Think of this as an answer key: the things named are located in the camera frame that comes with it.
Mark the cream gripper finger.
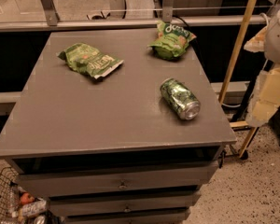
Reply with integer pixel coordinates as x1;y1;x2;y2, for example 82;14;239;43
245;64;280;127
244;27;267;53

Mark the green soda can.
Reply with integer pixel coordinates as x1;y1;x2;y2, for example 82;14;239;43
160;78;201;120

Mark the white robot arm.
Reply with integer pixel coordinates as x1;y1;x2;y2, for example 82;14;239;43
244;9;280;127

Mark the green snack bag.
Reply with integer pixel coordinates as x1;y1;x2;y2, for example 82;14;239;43
148;21;196;61

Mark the grey drawer cabinet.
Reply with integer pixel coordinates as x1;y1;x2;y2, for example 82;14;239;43
0;29;235;224

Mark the green kettle chip bag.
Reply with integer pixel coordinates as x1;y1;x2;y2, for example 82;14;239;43
58;43;123;79

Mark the grey metal railing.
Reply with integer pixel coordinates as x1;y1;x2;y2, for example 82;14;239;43
0;0;280;32

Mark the plastic bottle in basket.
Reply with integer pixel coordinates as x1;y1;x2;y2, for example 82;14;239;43
11;200;48;217

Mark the orange fruit in basket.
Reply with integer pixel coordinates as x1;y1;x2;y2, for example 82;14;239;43
20;192;35;205

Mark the yellow wooden frame stand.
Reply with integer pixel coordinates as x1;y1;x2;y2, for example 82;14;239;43
218;0;263;160

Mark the black wire basket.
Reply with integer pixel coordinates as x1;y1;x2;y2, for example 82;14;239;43
0;167;20;224

